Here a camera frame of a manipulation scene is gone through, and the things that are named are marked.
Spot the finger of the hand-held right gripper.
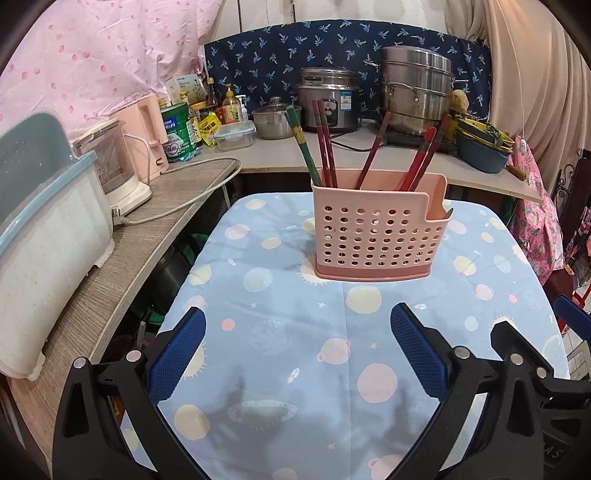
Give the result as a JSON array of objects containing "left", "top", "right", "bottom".
[
  {"left": 490, "top": 320, "right": 570, "bottom": 385},
  {"left": 553, "top": 295, "right": 591, "bottom": 334}
]

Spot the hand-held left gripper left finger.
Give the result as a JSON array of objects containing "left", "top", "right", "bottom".
[{"left": 52, "top": 305, "right": 208, "bottom": 480}]

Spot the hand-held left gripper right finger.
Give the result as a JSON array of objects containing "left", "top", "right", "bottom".
[{"left": 390, "top": 302, "right": 546, "bottom": 480}]

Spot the pink perforated utensil basket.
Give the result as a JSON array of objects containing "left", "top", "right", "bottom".
[{"left": 311, "top": 172, "right": 448, "bottom": 280}]

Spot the bright red chopstick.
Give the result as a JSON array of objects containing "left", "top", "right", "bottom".
[
  {"left": 398, "top": 128, "right": 437, "bottom": 191},
  {"left": 406, "top": 114, "right": 452, "bottom": 191}
]

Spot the dark red chopstick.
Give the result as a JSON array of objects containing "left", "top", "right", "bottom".
[
  {"left": 318, "top": 99, "right": 339, "bottom": 189},
  {"left": 311, "top": 100, "right": 334, "bottom": 189},
  {"left": 353, "top": 112, "right": 393, "bottom": 190}
]

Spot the dark metal pot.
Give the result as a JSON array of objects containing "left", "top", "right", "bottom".
[{"left": 154, "top": 244, "right": 190, "bottom": 296}]

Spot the pink pineapple print cloth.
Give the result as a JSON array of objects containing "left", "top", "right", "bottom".
[{"left": 508, "top": 138, "right": 565, "bottom": 284}]

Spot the wooden counter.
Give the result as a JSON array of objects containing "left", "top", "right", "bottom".
[{"left": 9, "top": 124, "right": 546, "bottom": 462}]

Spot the dark ornate chair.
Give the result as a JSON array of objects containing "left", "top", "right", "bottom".
[{"left": 549, "top": 159, "right": 591, "bottom": 287}]

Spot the white dish rack grey lid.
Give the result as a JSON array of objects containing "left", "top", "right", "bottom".
[{"left": 0, "top": 111, "right": 116, "bottom": 381}]

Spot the dark blue plastic basin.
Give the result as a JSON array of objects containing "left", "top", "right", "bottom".
[{"left": 456, "top": 138, "right": 514, "bottom": 174}]

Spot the white clear kitchen appliance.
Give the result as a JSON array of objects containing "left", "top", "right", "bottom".
[{"left": 71, "top": 117, "right": 153, "bottom": 217}]

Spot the leafy green vegetable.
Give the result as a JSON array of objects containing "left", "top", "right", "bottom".
[{"left": 455, "top": 113, "right": 515, "bottom": 149}]

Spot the green tin can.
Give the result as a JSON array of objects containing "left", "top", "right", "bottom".
[{"left": 159, "top": 102, "right": 195, "bottom": 163}]

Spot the clear plastic food container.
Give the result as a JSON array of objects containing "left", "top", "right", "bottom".
[{"left": 213, "top": 121, "right": 257, "bottom": 152}]

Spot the yellow snack packet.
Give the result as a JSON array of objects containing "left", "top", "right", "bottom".
[{"left": 198, "top": 113, "right": 221, "bottom": 147}]

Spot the pink electric kettle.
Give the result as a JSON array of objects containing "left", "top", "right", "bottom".
[{"left": 111, "top": 95, "right": 169, "bottom": 183}]

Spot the beige curtain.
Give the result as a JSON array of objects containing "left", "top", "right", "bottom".
[{"left": 485, "top": 0, "right": 591, "bottom": 153}]

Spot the small steel pot with lid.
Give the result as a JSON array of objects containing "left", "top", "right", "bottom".
[{"left": 252, "top": 97, "right": 303, "bottom": 140}]

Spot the yellow pump bottle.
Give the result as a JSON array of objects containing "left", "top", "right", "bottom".
[{"left": 222, "top": 84, "right": 241, "bottom": 124}]

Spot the dark sauce bottle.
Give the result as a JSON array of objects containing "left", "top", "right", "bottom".
[{"left": 205, "top": 78, "right": 221, "bottom": 114}]

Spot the white green carton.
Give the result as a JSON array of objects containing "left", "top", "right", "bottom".
[{"left": 165, "top": 74, "right": 206, "bottom": 104}]

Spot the steel rice cooker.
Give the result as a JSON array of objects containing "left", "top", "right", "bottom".
[{"left": 295, "top": 67, "right": 363, "bottom": 134}]

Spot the large steel steamer pot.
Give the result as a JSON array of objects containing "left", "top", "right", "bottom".
[{"left": 379, "top": 46, "right": 455, "bottom": 136}]

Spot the pink dotted curtain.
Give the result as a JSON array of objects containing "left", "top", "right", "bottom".
[{"left": 0, "top": 0, "right": 222, "bottom": 139}]

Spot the navy leaf print cloth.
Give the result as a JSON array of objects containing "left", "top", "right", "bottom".
[{"left": 203, "top": 19, "right": 492, "bottom": 116}]

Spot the white power cord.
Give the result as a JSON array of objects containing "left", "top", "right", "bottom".
[{"left": 111, "top": 157, "right": 243, "bottom": 229}]

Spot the white pull cord switch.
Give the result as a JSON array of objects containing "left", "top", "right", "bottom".
[{"left": 502, "top": 0, "right": 528, "bottom": 154}]

